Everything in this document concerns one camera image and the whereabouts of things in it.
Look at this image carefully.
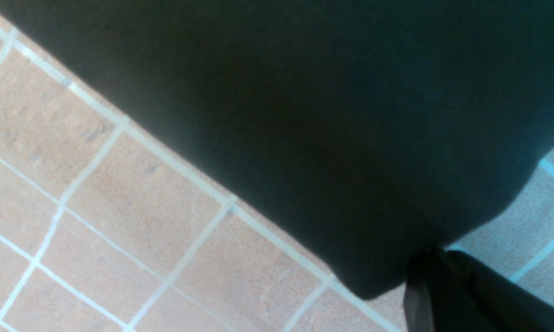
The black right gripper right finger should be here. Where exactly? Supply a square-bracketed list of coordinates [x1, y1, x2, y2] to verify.
[436, 250, 554, 332]

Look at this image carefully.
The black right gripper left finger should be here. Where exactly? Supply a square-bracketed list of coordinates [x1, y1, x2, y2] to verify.
[404, 251, 494, 332]

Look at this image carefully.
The gray long-sleeve top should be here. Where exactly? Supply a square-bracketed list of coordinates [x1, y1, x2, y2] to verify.
[0, 0, 554, 300]

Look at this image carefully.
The pink grid-pattern table cloth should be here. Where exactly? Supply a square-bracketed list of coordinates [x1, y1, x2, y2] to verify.
[0, 5, 554, 332]

